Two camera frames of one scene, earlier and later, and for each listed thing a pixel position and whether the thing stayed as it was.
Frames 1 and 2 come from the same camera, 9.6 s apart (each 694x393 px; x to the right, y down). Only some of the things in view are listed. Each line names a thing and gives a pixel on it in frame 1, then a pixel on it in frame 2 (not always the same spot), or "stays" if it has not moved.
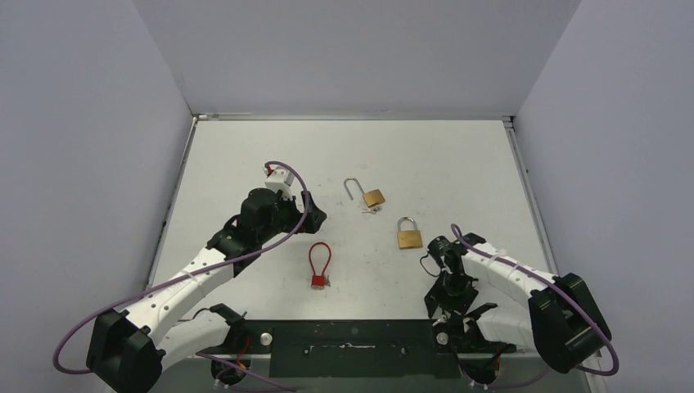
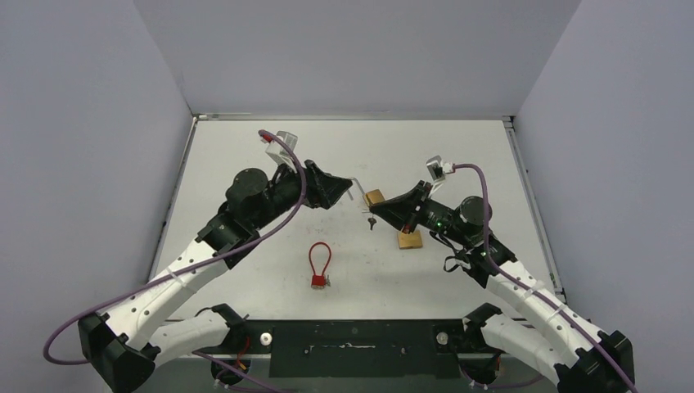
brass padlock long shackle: x=371 y=197 stays
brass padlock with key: x=409 y=238 stays
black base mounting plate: x=353 y=349 stays
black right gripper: x=452 y=295 -> x=419 y=201
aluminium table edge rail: x=509 y=125 stays
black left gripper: x=313 y=218 -> x=322 y=189
